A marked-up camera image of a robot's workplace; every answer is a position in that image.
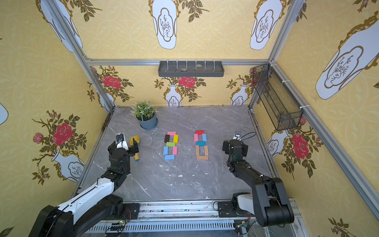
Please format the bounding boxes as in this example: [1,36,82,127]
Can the wooden block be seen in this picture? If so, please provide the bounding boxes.
[196,156,209,161]
[204,145,209,156]
[195,145,200,156]

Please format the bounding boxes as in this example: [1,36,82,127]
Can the light blue block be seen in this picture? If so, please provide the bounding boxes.
[164,155,175,161]
[202,133,207,142]
[163,146,168,156]

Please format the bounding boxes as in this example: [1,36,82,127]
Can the teal block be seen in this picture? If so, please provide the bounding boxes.
[196,141,206,146]

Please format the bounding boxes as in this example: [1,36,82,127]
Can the pink block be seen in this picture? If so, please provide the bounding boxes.
[193,134,199,143]
[172,146,178,155]
[167,131,176,136]

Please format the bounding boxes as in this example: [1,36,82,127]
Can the dark brown block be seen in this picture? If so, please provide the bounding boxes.
[164,134,170,143]

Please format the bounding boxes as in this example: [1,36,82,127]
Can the green block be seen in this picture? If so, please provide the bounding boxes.
[166,142,177,147]

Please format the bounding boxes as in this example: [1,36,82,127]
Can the yellow block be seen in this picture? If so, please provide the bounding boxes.
[173,135,179,143]

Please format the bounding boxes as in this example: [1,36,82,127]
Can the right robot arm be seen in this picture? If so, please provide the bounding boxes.
[222,139,295,227]

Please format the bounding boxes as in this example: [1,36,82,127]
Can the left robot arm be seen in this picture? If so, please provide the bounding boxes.
[29,133,139,237]

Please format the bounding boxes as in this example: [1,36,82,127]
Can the yellow toy shovel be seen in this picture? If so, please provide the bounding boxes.
[129,135,140,162]

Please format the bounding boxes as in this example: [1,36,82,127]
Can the potted green plant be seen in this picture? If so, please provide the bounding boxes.
[131,101,158,130]

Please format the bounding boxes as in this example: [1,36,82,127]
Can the right circuit board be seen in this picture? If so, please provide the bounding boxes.
[233,220,248,237]

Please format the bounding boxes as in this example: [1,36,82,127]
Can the circuit board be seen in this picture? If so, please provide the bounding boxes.
[108,221,128,233]
[233,220,248,237]

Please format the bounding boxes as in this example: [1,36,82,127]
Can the left circuit board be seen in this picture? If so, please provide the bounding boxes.
[108,221,128,233]

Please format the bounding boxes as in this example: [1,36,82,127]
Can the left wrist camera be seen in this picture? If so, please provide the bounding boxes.
[116,133,129,151]

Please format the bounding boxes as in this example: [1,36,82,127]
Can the black wire mesh basket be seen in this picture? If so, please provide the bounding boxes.
[251,64,303,131]

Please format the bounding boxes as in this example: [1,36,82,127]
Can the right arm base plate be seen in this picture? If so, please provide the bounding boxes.
[216,199,255,218]

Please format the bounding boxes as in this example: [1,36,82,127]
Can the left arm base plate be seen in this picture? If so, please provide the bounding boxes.
[121,203,140,221]

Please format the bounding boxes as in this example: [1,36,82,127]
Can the aluminium front rail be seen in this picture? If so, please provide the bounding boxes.
[44,198,310,237]

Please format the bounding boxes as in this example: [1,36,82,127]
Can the grey wall shelf tray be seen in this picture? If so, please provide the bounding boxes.
[158,60,225,78]

